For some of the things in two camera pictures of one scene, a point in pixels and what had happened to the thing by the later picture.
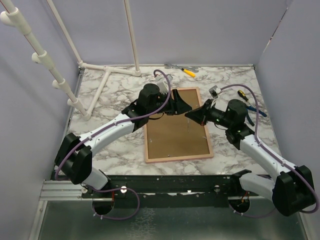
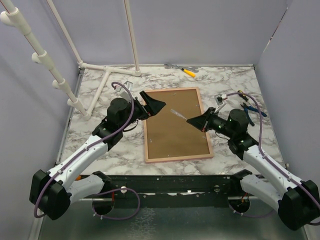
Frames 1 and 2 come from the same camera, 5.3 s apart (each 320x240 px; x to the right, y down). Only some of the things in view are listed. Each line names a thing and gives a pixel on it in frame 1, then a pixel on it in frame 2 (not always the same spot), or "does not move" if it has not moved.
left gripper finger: x=181 y=106 to x=153 y=106
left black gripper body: x=160 y=102 to x=141 y=113
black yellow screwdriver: x=242 y=94 does not move
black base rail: x=172 y=191 does not move
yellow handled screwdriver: x=189 y=72 does not move
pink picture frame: x=172 y=137 does not move
